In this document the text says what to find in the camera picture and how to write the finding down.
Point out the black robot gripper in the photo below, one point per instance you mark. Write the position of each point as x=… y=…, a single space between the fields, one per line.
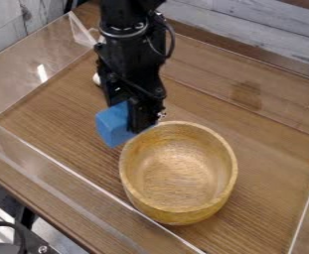
x=129 y=63

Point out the blue foam block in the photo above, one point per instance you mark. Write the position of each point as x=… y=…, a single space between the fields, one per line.
x=112 y=125

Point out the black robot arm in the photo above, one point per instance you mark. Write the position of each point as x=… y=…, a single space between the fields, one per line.
x=123 y=17

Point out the brown wooden bowl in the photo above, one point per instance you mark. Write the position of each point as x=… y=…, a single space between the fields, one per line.
x=179 y=171

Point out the green white marker pen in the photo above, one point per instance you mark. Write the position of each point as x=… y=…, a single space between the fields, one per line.
x=97 y=79

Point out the clear acrylic tray wall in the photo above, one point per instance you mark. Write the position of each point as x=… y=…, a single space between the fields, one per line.
x=246 y=92

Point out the black metal table frame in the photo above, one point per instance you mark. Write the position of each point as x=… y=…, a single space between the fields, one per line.
x=26 y=241

